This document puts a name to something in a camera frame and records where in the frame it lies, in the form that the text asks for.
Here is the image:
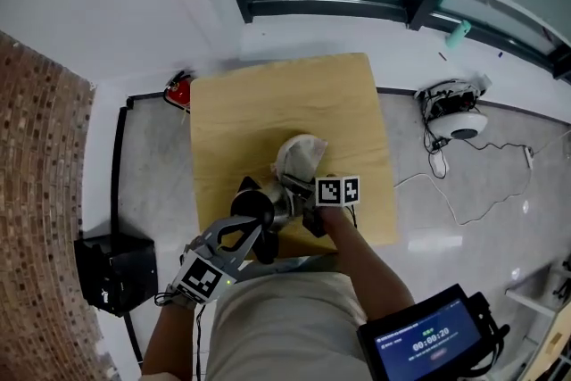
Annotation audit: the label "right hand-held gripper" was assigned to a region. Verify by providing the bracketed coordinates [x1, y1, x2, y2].
[278, 172, 361, 238]

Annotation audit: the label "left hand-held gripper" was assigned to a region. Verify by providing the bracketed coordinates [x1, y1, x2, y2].
[170, 216, 266, 306]

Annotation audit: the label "white fluffy cloth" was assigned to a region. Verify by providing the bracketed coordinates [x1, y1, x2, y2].
[269, 134, 330, 189]

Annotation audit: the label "person's right forearm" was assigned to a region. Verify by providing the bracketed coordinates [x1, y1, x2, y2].
[318, 204, 417, 323]

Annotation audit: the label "person's left forearm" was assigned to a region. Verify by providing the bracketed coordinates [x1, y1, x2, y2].
[140, 297, 207, 379]

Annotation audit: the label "person's left hand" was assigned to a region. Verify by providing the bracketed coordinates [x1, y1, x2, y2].
[178, 235, 205, 268]

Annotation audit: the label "person's grey jeans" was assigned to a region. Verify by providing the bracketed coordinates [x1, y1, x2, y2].
[235, 253, 341, 278]

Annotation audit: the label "person's white shirt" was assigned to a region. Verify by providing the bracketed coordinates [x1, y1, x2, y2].
[139, 271, 375, 381]

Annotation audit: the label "black box on floor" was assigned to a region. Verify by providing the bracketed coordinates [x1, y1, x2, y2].
[72, 233, 158, 319]

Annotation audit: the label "red fire extinguisher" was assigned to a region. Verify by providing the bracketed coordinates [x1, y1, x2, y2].
[161, 70, 194, 113]

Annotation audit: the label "white round device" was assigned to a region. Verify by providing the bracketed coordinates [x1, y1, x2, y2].
[413, 74, 492, 144]

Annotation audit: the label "black tablet screen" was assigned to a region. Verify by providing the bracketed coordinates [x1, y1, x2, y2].
[355, 283, 486, 381]

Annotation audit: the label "teal roll on floor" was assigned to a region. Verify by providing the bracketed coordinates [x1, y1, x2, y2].
[445, 19, 473, 50]

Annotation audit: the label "white shelf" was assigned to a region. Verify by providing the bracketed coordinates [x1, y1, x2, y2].
[502, 253, 571, 319]

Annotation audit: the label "wooden board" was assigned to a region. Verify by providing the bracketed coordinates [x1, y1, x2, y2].
[544, 315, 571, 354]

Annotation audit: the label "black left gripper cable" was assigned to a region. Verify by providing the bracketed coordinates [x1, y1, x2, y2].
[193, 304, 207, 381]

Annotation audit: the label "white floor cable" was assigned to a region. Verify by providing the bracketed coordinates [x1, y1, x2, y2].
[391, 144, 537, 228]

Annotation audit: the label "black tablet mount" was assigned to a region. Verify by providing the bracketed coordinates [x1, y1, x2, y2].
[463, 291, 510, 368]

